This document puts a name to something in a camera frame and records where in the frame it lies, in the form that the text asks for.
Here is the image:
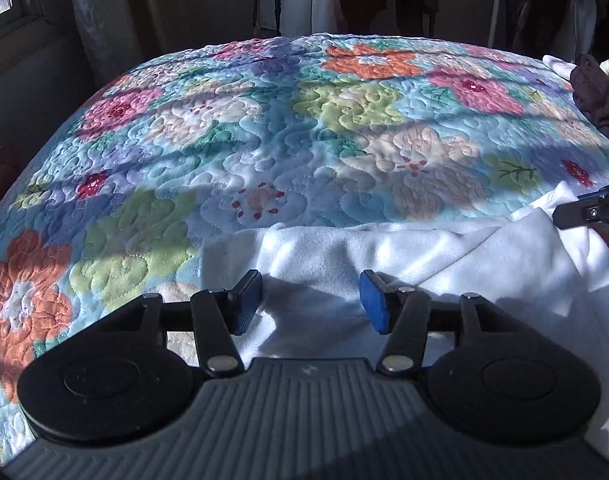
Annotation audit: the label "white fleece sweatshirt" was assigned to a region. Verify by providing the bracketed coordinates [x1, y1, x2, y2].
[197, 184, 609, 458]

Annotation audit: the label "hanging clothes on rack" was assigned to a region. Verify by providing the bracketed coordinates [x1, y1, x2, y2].
[503, 0, 609, 62]

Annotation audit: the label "dark brown garment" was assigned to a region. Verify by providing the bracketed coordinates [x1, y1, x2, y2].
[571, 77, 609, 139]

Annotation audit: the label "floral quilted bedspread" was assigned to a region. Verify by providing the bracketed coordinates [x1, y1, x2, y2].
[0, 34, 609, 465]

